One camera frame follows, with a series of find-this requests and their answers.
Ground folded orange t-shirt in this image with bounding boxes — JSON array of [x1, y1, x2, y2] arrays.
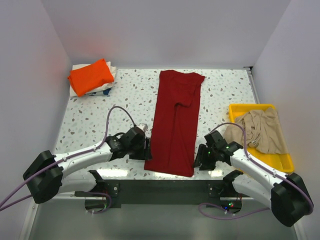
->
[[67, 58, 115, 97]]

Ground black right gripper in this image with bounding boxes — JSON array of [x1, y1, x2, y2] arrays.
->
[[191, 143, 218, 171]]

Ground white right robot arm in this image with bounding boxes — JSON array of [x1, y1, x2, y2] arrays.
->
[[194, 130, 314, 227]]

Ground dark red t-shirt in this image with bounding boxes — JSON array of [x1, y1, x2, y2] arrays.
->
[[144, 70, 205, 177]]

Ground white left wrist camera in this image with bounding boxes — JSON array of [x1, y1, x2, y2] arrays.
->
[[137, 123, 148, 133]]

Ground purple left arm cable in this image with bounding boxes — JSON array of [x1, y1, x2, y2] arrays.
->
[[0, 105, 137, 214]]

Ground yellow plastic bin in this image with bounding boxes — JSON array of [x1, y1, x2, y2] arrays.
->
[[228, 103, 295, 173]]

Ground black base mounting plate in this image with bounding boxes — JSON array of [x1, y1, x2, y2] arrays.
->
[[74, 179, 239, 210]]

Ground beige t-shirt in bin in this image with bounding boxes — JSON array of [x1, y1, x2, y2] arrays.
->
[[223, 107, 289, 154]]

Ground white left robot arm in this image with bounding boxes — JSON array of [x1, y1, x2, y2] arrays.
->
[[22, 124, 152, 204]]

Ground folded white t-shirt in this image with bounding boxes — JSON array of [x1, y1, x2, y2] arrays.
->
[[69, 61, 117, 97]]

